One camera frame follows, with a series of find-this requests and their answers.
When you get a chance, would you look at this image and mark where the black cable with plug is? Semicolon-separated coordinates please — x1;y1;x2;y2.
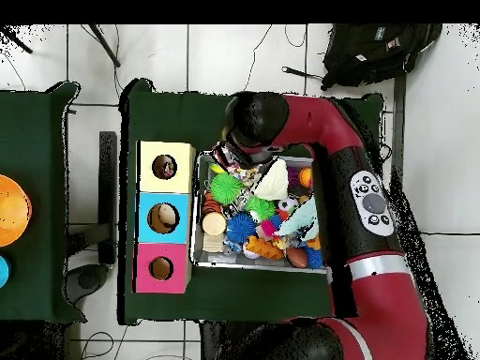
281;66;325;83

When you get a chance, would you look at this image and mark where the orange plastic bowl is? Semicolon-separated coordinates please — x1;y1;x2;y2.
0;173;34;248

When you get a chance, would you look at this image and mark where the orange plastic toy brick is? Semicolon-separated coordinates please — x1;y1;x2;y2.
246;235;285;262

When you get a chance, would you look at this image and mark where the mint green cloth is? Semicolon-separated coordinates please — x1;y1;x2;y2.
276;190;320;241

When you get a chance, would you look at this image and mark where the dark green side tablecloth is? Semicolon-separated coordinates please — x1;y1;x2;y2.
0;81;85;323

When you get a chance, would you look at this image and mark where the black tripod leg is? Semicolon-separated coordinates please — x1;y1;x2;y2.
0;25;35;55
88;23;121;68

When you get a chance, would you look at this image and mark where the small soccer ball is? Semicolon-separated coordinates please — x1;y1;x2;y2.
277;196;301;215

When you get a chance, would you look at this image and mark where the small orange basketball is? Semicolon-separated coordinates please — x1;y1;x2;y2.
298;166;314;188

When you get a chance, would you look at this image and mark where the blue spiky ball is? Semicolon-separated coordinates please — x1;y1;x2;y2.
225;213;258;245

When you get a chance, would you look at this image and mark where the green spiky ball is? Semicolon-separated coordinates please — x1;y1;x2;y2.
209;172;245;206

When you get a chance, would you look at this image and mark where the clear mesh bin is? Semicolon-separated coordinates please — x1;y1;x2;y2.
189;152;333;273

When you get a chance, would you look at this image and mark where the black backpack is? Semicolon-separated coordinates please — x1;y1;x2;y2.
321;23;443;91

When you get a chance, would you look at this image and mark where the thin black floor cable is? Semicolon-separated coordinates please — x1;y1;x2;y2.
239;23;275;97

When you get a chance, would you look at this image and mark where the blue plastic bowl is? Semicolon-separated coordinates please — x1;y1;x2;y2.
0;254;12;290

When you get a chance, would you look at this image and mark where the grey round base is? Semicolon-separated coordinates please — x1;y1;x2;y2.
66;263;110;305

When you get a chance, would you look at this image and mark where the cream yellow cloth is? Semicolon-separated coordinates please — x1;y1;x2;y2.
253;157;291;202

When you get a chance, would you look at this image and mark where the wooden box with three holes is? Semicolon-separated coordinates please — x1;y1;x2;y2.
134;140;198;295

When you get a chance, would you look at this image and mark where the small polka-dot cloth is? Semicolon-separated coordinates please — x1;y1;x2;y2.
153;156;177;180

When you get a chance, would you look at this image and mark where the tan round wooden block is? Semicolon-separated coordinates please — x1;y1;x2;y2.
202;211;228;237

